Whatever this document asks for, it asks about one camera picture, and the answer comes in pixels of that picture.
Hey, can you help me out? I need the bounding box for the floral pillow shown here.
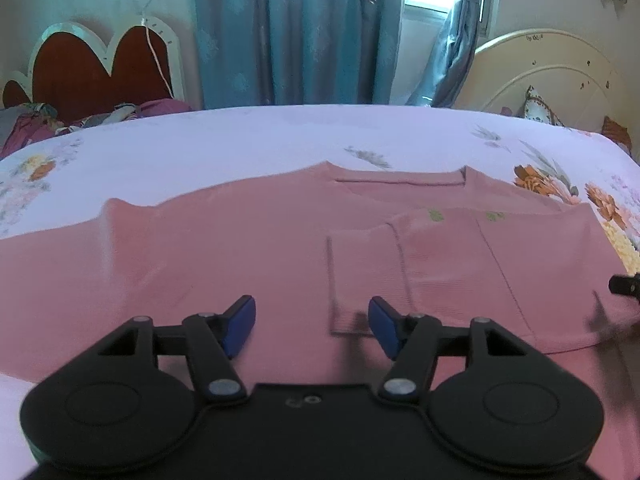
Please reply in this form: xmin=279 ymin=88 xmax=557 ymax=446
xmin=521 ymin=85 xmax=567 ymax=127

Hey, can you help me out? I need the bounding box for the cream round headboard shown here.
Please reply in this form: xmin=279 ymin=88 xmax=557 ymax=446
xmin=452 ymin=29 xmax=632 ymax=133

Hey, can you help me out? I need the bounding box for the red heart-shaped headboard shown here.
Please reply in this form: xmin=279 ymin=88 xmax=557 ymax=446
xmin=0 ymin=21 xmax=187 ymax=126

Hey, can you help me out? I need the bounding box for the orange patterned pillow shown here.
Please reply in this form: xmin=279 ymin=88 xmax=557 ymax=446
xmin=601 ymin=116 xmax=634 ymax=155

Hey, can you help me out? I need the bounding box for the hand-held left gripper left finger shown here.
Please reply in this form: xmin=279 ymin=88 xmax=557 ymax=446
xmin=97 ymin=295 xmax=257 ymax=404

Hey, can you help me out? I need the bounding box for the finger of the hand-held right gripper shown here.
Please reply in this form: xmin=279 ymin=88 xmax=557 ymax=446
xmin=608 ymin=273 xmax=640 ymax=304

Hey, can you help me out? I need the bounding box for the floral bed sheet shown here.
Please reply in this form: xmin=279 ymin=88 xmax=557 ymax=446
xmin=0 ymin=104 xmax=640 ymax=480

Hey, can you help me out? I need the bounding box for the white wall cable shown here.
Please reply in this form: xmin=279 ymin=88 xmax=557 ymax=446
xmin=117 ymin=0 xmax=176 ymax=98

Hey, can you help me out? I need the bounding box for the blue patterned curtain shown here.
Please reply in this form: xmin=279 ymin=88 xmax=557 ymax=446
xmin=187 ymin=0 xmax=410 ymax=111

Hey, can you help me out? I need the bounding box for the tied blue curtain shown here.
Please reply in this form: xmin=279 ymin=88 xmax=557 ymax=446
xmin=404 ymin=0 xmax=501 ymax=109

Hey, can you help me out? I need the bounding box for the pile of clothes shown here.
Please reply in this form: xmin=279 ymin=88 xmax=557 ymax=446
xmin=0 ymin=98 xmax=195 ymax=161

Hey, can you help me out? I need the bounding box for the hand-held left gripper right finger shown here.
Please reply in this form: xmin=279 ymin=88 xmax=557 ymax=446
xmin=367 ymin=296 xmax=526 ymax=404

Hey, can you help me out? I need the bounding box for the pink ribbed shirt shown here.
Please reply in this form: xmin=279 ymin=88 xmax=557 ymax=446
xmin=0 ymin=161 xmax=640 ymax=387

